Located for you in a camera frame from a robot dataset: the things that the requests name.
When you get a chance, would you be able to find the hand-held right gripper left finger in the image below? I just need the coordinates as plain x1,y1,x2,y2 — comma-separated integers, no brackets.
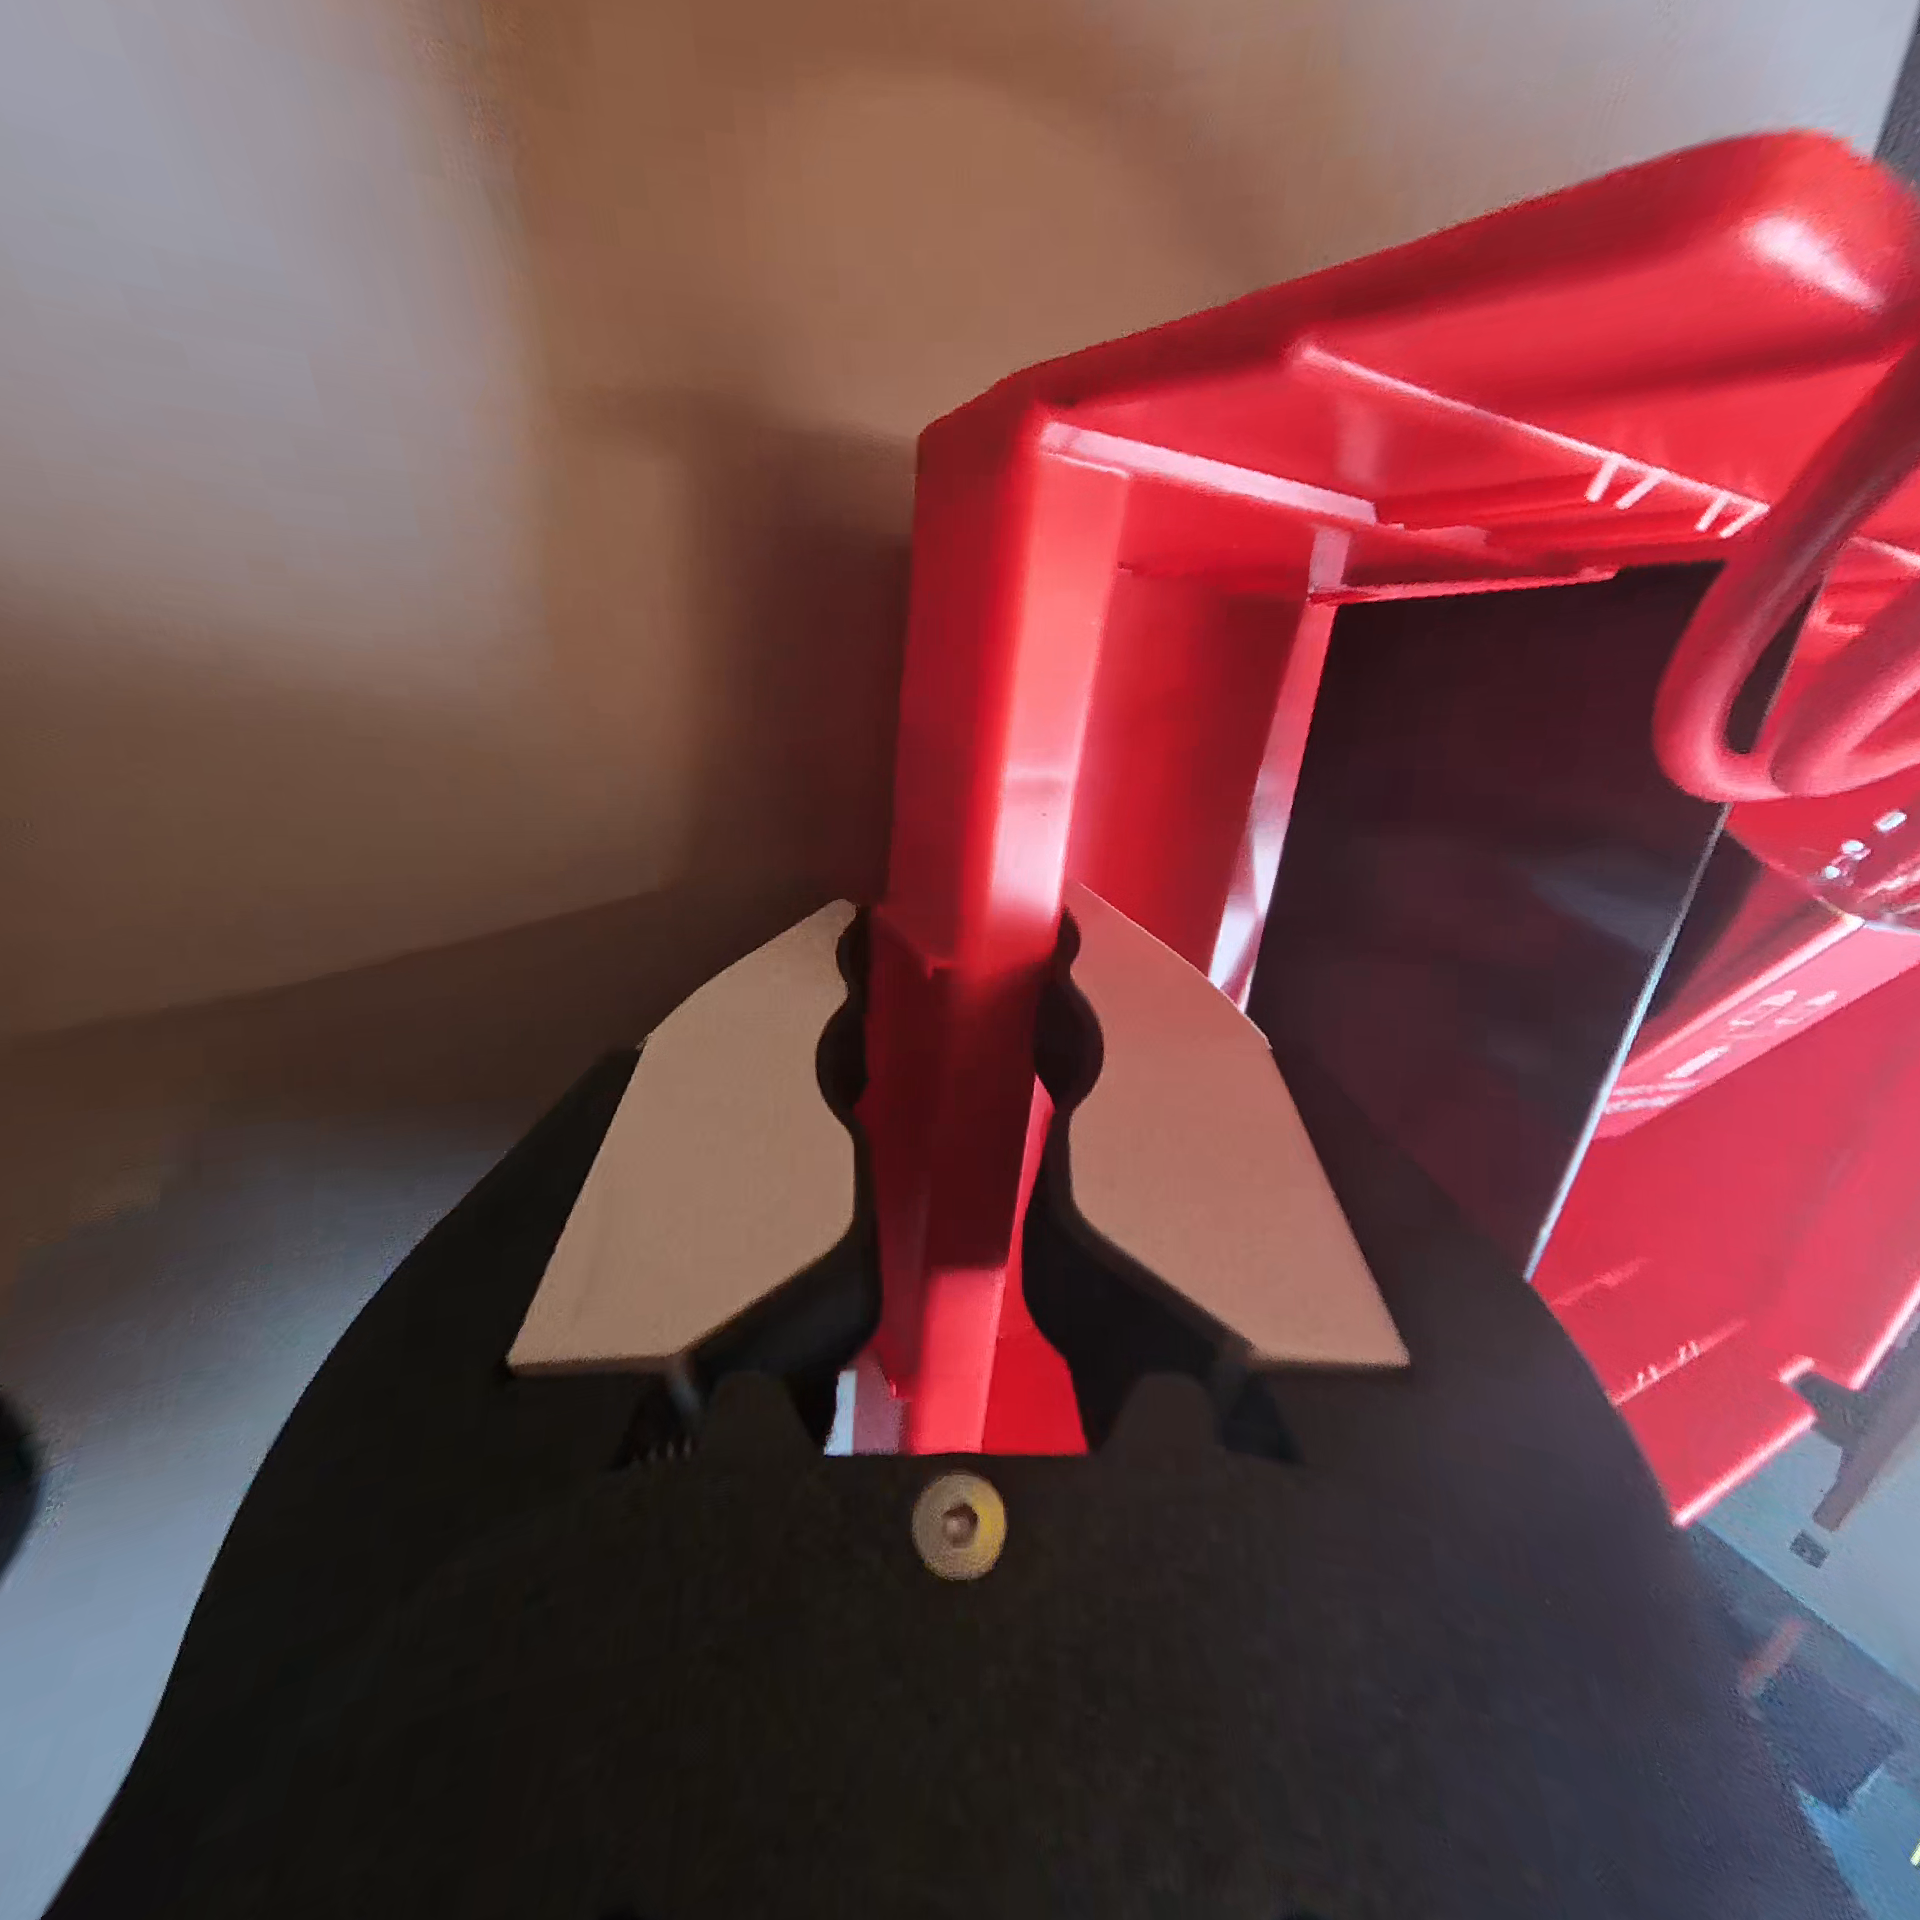
507,902,883,1446

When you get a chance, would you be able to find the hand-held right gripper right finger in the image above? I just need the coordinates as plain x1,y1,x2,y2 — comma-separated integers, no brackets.
1024,885,1414,1451

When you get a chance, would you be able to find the red plastic bin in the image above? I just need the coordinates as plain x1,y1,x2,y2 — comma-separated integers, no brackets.
825,129,1920,1533

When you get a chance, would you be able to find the red ethernet cable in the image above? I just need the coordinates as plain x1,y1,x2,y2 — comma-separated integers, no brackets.
1651,336,1920,813

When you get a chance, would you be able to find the black bin divider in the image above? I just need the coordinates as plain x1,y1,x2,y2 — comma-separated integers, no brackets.
1252,563,1742,1278

